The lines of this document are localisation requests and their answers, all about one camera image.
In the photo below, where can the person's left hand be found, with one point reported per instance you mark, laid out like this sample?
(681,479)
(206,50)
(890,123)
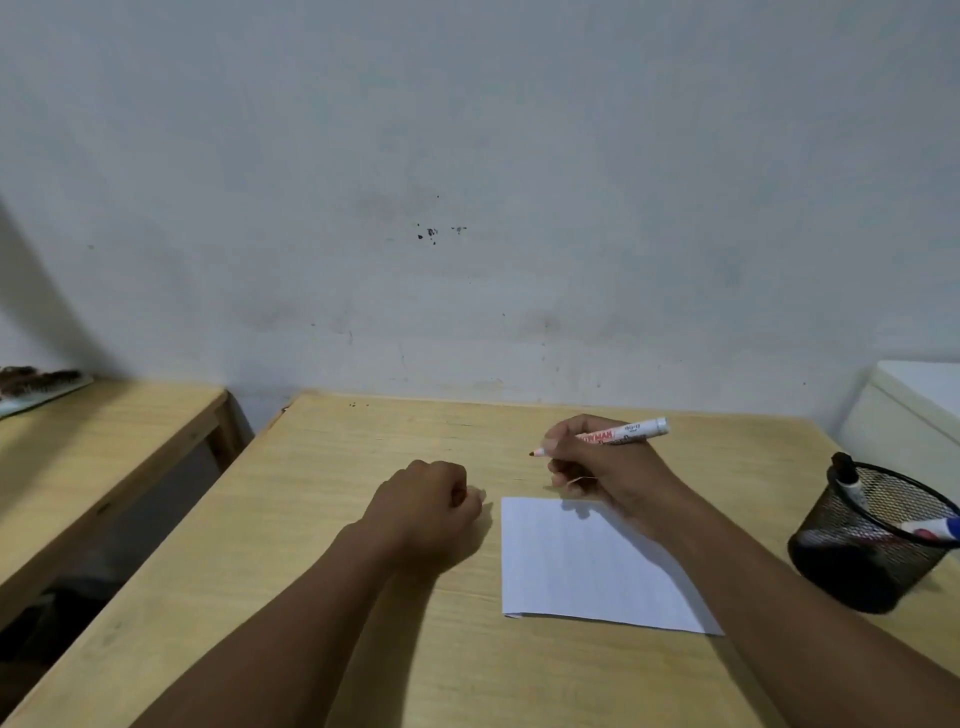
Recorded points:
(424,504)

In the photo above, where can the person's right hand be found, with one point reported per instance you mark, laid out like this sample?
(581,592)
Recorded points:
(609,475)

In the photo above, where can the person's right fingers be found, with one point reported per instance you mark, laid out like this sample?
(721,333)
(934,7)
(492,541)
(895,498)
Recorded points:
(574,461)

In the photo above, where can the person's left fingers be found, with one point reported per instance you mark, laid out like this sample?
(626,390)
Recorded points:
(466,489)

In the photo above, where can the white red-tip marker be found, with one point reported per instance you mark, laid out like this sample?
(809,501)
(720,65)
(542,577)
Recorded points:
(616,434)

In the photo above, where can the person's left forearm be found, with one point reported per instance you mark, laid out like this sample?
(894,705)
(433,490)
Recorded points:
(280,631)

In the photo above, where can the person's right forearm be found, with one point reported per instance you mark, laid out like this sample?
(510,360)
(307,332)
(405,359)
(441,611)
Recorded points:
(795,617)

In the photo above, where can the white folded paper sheet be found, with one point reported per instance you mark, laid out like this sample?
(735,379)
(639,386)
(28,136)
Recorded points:
(585,564)

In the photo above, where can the wooden desk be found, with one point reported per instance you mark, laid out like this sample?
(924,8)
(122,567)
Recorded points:
(420,600)

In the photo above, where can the black-capped white marker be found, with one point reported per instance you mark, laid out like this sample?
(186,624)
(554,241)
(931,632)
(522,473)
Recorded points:
(847,480)

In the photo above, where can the black mesh pen holder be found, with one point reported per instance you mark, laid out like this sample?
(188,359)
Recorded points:
(862,541)

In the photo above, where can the white cabinet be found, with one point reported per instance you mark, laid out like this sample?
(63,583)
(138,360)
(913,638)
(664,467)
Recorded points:
(907,420)

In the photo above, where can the blue-capped white marker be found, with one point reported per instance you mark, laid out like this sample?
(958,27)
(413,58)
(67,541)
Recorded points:
(934,529)

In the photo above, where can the wooden side table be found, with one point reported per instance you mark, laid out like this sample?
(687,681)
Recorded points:
(97,465)

